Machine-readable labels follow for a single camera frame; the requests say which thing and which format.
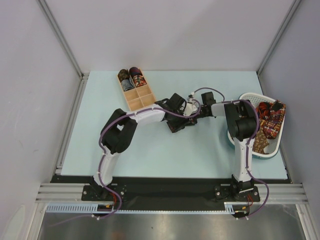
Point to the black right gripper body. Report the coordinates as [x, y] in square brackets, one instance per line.
[200, 113]

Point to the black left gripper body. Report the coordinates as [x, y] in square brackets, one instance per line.
[173, 117]

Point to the dark paisley tie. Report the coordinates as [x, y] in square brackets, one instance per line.
[174, 127]

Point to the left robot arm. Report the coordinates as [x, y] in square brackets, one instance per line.
[117, 134]

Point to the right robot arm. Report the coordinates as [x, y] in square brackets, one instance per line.
[242, 125]

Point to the wooden compartment box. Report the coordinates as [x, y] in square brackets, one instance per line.
[139, 97]

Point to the white teal plastic basket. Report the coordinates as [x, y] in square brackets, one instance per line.
[274, 144]

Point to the red black rolled tie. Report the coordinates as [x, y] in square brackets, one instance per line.
[139, 80]

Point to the orange black tie in basket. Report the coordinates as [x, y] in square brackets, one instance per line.
[264, 110]

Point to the grey blue rolled tie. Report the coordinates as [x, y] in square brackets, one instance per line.
[126, 85]

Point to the brown patterned tie in basket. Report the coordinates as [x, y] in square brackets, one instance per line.
[260, 142]

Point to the navy red rolled tie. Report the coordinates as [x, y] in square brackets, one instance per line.
[135, 71]

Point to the brown rolled tie in box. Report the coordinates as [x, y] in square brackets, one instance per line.
[123, 75]

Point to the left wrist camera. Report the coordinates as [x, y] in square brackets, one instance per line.
[191, 109]

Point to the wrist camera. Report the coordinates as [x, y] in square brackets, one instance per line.
[191, 109]
[192, 96]

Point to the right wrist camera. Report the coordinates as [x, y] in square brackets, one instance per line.
[192, 96]

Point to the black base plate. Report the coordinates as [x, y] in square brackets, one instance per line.
[185, 193]

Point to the white cable duct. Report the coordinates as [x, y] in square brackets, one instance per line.
[107, 208]

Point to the aluminium frame rail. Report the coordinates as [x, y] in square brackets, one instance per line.
[54, 25]

